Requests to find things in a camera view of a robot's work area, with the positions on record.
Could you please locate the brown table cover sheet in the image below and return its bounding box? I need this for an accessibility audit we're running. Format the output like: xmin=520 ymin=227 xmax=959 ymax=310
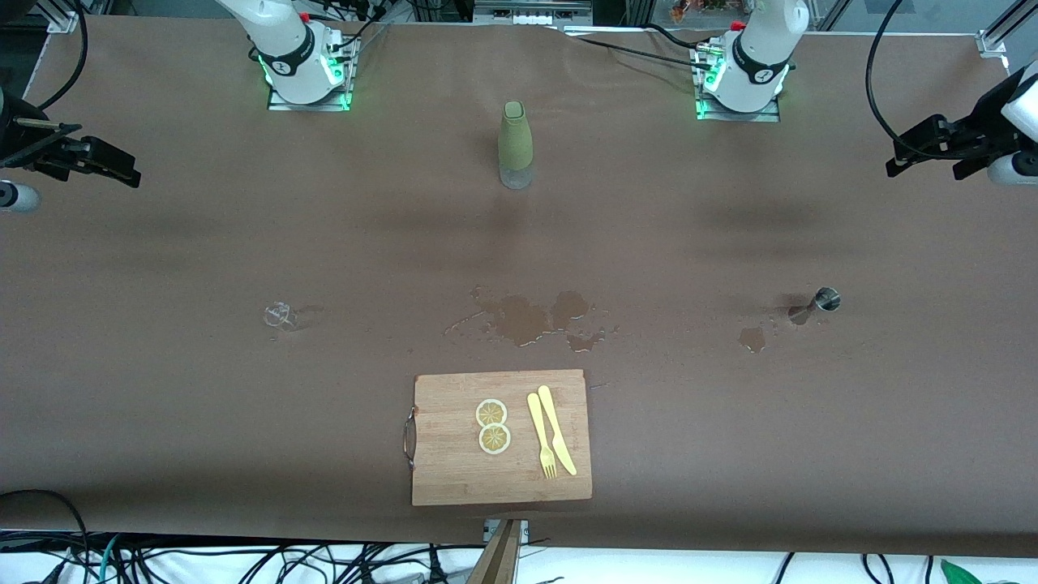
xmin=0 ymin=15 xmax=1038 ymax=560

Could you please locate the black cable lying on cover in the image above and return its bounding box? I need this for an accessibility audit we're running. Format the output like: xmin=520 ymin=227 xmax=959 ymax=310
xmin=564 ymin=32 xmax=718 ymax=74

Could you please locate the steel double jigger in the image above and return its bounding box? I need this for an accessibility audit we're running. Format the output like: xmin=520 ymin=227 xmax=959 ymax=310
xmin=788 ymin=286 xmax=842 ymax=326

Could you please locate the yellow plastic fork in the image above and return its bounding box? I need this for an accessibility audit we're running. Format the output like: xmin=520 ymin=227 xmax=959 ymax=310
xmin=527 ymin=393 xmax=559 ymax=480

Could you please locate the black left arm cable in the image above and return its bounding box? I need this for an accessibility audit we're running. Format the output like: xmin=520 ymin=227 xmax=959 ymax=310
xmin=864 ymin=0 xmax=917 ymax=140

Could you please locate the wooden beam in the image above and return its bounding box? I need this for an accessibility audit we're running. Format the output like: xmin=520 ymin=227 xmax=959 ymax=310
xmin=466 ymin=519 xmax=524 ymax=584

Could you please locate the green sleeved glass bottle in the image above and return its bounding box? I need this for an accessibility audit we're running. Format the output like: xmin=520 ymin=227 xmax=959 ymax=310
xmin=497 ymin=100 xmax=535 ymax=191

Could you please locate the aluminium frame post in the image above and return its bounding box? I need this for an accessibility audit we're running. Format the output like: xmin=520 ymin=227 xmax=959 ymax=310
xmin=45 ymin=0 xmax=82 ymax=35
xmin=976 ymin=0 xmax=1038 ymax=59

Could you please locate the yellow plastic knife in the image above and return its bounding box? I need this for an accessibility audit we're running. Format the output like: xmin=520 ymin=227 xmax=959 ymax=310
xmin=538 ymin=384 xmax=578 ymax=477

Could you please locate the black looped cable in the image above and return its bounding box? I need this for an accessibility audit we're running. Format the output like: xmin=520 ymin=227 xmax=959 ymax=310
xmin=0 ymin=489 xmax=92 ymax=584

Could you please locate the teal cable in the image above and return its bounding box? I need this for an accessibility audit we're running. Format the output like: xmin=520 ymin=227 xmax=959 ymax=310
xmin=96 ymin=534 xmax=124 ymax=584

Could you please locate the grey metal rack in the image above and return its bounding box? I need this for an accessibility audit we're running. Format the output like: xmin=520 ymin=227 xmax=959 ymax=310
xmin=474 ymin=0 xmax=594 ymax=25

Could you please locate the wooden cutting board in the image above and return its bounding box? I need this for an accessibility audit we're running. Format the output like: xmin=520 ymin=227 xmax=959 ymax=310
xmin=403 ymin=369 xmax=594 ymax=507

